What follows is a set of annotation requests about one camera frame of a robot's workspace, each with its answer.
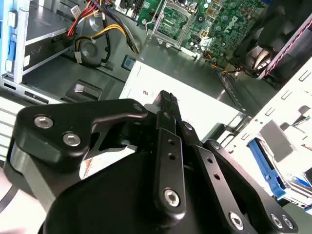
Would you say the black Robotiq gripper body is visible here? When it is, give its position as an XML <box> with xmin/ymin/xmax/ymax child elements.
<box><xmin>42</xmin><ymin>117</ymin><xmax>244</xmax><ymax>234</ymax></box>

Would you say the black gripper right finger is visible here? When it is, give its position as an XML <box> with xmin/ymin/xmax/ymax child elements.
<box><xmin>170</xmin><ymin>94</ymin><xmax>298</xmax><ymax>234</ymax></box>

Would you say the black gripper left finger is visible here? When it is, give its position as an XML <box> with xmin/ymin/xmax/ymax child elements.
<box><xmin>2</xmin><ymin>89</ymin><xmax>187</xmax><ymax>220</ymax></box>

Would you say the hard disk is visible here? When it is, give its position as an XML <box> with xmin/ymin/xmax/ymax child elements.
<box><xmin>248</xmin><ymin>137</ymin><xmax>312</xmax><ymax>211</ymax></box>

